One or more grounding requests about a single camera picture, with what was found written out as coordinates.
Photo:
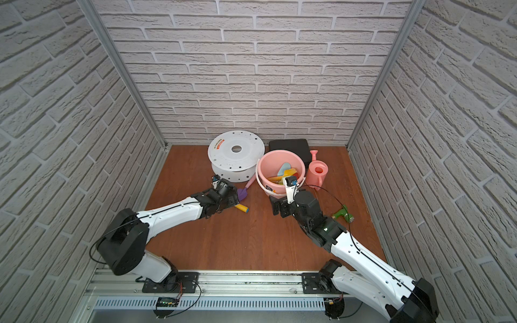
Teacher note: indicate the grey-blue toy trowel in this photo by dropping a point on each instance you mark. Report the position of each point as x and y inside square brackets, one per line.
[285, 168]

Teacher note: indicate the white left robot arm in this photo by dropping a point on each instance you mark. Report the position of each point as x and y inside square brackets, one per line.
[123, 244]

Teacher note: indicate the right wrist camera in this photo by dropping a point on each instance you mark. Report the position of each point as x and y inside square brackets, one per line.
[291, 188]

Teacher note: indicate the green toy drill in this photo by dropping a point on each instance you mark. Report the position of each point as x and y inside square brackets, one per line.
[343, 213]

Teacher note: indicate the blue toy rake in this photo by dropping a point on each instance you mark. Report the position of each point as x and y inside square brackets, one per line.
[242, 208]

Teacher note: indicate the yellow toy shovel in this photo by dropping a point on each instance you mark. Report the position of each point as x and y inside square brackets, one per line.
[278, 179]

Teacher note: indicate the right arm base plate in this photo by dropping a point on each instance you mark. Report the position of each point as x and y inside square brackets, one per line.
[319, 282]

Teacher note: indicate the pink plastic bucket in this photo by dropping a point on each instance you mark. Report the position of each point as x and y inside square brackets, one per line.
[271, 167]

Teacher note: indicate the pink watering can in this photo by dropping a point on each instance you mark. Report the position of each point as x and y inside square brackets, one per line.
[317, 172]

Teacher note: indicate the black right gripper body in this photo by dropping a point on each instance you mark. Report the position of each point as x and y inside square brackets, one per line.
[287, 210]

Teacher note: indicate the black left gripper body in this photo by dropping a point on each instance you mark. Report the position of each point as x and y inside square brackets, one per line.
[228, 194]

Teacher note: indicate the purple toy trowel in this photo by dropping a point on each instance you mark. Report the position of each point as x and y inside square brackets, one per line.
[243, 192]

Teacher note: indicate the white cable spool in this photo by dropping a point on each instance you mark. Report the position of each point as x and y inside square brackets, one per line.
[235, 154]

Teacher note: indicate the aluminium mounting rail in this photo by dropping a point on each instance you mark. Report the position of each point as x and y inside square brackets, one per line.
[232, 290]

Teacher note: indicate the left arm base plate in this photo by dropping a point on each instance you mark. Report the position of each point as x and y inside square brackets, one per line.
[173, 282]

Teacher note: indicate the black tool case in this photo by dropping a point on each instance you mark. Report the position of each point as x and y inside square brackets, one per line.
[299, 147]

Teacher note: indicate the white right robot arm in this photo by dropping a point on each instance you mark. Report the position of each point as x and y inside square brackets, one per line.
[396, 296]

